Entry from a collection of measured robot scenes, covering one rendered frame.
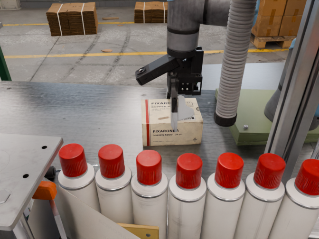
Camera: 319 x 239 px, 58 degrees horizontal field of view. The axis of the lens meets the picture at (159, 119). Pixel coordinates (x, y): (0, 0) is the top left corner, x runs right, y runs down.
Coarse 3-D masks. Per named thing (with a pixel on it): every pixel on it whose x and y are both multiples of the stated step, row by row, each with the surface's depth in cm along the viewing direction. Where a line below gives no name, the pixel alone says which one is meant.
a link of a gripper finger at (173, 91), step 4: (172, 84) 70; (172, 88) 70; (176, 88) 70; (172, 92) 69; (176, 92) 69; (172, 96) 69; (176, 96) 69; (172, 100) 70; (176, 100) 70; (172, 104) 70; (176, 104) 71; (172, 108) 70; (176, 108) 71; (172, 112) 71
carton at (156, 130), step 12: (144, 108) 79; (156, 108) 79; (168, 108) 79; (192, 108) 79; (144, 120) 74; (156, 120) 74; (168, 120) 74; (180, 120) 74; (192, 120) 74; (144, 132) 75; (156, 132) 75; (168, 132) 75; (180, 132) 76; (192, 132) 76; (144, 144) 77; (156, 144) 77; (168, 144) 78; (180, 144) 78
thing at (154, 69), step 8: (168, 56) 70; (152, 64) 71; (160, 64) 69; (168, 64) 69; (176, 64) 69; (136, 72) 73; (144, 72) 70; (152, 72) 70; (160, 72) 70; (144, 80) 71
